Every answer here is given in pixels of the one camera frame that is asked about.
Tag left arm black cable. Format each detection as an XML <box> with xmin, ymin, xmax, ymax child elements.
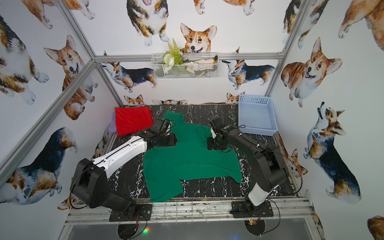
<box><xmin>68</xmin><ymin>119</ymin><xmax>178</xmax><ymax>240</ymax></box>

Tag green fern plant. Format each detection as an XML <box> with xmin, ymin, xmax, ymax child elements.
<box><xmin>163</xmin><ymin>39</ymin><xmax>184</xmax><ymax>74</ymax></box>

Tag aluminium frame left bar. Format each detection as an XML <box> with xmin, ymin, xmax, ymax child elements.
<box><xmin>1</xmin><ymin>60</ymin><xmax>96</xmax><ymax>186</ymax></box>

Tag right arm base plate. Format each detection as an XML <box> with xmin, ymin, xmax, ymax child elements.
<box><xmin>230</xmin><ymin>201</ymin><xmax>274</xmax><ymax>218</ymax></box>

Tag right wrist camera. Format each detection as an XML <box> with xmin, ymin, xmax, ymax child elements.
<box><xmin>211</xmin><ymin>129</ymin><xmax>216</xmax><ymax>139</ymax></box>

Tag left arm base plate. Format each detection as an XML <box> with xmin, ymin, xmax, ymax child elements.
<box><xmin>109</xmin><ymin>204</ymin><xmax>153</xmax><ymax>222</ymax></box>

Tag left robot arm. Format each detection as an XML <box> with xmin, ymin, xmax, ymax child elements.
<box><xmin>70</xmin><ymin>118</ymin><xmax>177</xmax><ymax>217</ymax></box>

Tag folded lilac t-shirt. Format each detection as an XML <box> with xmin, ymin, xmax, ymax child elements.
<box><xmin>108</xmin><ymin>112</ymin><xmax>117</xmax><ymax>134</ymax></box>

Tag light blue plastic basket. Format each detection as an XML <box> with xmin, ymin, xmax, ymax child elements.
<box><xmin>238</xmin><ymin>94</ymin><xmax>278</xmax><ymax>136</ymax></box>

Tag cream cloth items in basket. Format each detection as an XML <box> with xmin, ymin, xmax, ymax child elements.
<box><xmin>183</xmin><ymin>56</ymin><xmax>218</xmax><ymax>77</ymax></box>

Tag aluminium frame back bar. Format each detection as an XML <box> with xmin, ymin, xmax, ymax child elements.
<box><xmin>94</xmin><ymin>52</ymin><xmax>284</xmax><ymax>63</ymax></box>

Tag aluminium front rail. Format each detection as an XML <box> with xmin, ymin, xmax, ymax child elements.
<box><xmin>65</xmin><ymin>198</ymin><xmax>314</xmax><ymax>226</ymax></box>

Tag white wire wall basket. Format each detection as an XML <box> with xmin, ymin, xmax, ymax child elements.
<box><xmin>151</xmin><ymin>54</ymin><xmax>219</xmax><ymax>79</ymax></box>

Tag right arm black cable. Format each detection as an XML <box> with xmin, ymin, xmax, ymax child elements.
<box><xmin>236</xmin><ymin>124</ymin><xmax>304</xmax><ymax>235</ymax></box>

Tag green t-shirt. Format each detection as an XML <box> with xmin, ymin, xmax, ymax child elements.
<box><xmin>143</xmin><ymin>111</ymin><xmax>242</xmax><ymax>203</ymax></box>

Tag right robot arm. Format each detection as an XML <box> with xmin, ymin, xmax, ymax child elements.
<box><xmin>207</xmin><ymin>118</ymin><xmax>289</xmax><ymax>214</ymax></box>

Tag folded red t-shirt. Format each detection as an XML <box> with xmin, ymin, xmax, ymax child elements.
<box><xmin>115</xmin><ymin>107</ymin><xmax>154</xmax><ymax>136</ymax></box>

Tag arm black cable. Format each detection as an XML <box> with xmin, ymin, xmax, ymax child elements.
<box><xmin>236</xmin><ymin>124</ymin><xmax>304</xmax><ymax>235</ymax></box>
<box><xmin>68</xmin><ymin>119</ymin><xmax>178</xmax><ymax>240</ymax></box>

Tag aluminium frame bar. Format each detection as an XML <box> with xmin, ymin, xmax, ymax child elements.
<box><xmin>94</xmin><ymin>52</ymin><xmax>284</xmax><ymax>63</ymax></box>
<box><xmin>1</xmin><ymin>60</ymin><xmax>96</xmax><ymax>186</ymax></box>

